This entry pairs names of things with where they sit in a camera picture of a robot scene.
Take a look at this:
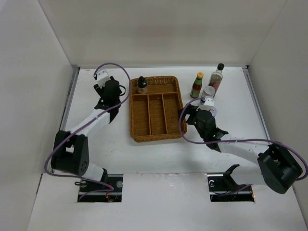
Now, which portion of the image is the green red sauce bottle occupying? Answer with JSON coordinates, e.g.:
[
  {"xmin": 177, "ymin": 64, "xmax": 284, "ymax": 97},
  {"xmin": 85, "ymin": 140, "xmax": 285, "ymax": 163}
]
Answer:
[{"xmin": 190, "ymin": 72, "xmax": 204, "ymax": 99}]

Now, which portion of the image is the grey lid blue label jar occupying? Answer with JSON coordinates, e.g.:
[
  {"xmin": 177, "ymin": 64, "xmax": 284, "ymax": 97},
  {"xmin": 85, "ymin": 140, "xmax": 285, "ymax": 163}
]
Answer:
[{"xmin": 201, "ymin": 86, "xmax": 215, "ymax": 98}]

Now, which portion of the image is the black cap spice bottle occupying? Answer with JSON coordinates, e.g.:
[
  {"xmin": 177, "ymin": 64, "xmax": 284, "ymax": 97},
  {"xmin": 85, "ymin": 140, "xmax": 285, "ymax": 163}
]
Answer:
[{"xmin": 137, "ymin": 76, "xmax": 148, "ymax": 94}]

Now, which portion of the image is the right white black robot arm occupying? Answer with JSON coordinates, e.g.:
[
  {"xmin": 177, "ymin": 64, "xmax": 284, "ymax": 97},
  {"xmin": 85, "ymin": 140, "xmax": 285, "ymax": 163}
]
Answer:
[{"xmin": 179, "ymin": 103, "xmax": 308, "ymax": 194}]

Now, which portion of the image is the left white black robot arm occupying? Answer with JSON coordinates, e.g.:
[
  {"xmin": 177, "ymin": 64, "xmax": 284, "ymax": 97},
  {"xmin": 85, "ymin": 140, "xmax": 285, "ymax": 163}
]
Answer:
[{"xmin": 51, "ymin": 77, "xmax": 125, "ymax": 192}]

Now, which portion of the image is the brown wicker divided tray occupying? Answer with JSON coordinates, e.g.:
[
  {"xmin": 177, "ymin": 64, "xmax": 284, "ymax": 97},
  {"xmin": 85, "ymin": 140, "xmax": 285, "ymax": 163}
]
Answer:
[{"xmin": 129, "ymin": 76, "xmax": 187, "ymax": 142}]

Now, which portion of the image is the tall black cap glass bottle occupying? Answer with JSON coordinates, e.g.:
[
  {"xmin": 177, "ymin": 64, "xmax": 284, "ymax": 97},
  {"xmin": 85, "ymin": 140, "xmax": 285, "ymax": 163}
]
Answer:
[{"xmin": 208, "ymin": 63, "xmax": 225, "ymax": 97}]

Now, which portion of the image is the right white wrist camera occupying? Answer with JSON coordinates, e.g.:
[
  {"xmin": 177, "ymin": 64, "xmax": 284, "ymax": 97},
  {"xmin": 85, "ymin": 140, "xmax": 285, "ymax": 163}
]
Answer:
[{"xmin": 199, "ymin": 97, "xmax": 214, "ymax": 111}]

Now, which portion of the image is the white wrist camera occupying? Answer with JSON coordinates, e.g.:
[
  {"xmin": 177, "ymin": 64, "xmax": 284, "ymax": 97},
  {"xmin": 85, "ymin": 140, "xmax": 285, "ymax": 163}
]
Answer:
[
  {"xmin": 93, "ymin": 68, "xmax": 110, "ymax": 88},
  {"xmin": 199, "ymin": 97, "xmax": 214, "ymax": 111}
]

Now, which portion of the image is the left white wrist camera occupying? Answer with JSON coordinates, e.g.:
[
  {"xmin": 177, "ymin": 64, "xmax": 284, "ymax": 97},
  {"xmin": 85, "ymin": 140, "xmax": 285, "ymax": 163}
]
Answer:
[{"xmin": 93, "ymin": 68, "xmax": 110, "ymax": 88}]

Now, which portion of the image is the left metal table rail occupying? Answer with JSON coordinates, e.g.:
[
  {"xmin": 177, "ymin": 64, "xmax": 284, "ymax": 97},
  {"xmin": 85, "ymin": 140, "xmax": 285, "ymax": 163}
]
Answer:
[{"xmin": 47, "ymin": 64, "xmax": 80, "ymax": 174}]

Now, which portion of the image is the metal table rail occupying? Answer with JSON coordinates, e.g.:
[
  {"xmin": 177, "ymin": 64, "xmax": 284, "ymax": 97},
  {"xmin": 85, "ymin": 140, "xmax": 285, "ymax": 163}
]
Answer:
[
  {"xmin": 47, "ymin": 64, "xmax": 80, "ymax": 174},
  {"xmin": 242, "ymin": 66, "xmax": 270, "ymax": 140}
]

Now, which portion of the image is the right metal table rail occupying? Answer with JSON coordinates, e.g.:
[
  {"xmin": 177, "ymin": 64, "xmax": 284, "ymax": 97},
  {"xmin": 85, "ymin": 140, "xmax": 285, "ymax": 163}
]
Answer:
[{"xmin": 242, "ymin": 66, "xmax": 270, "ymax": 140}]

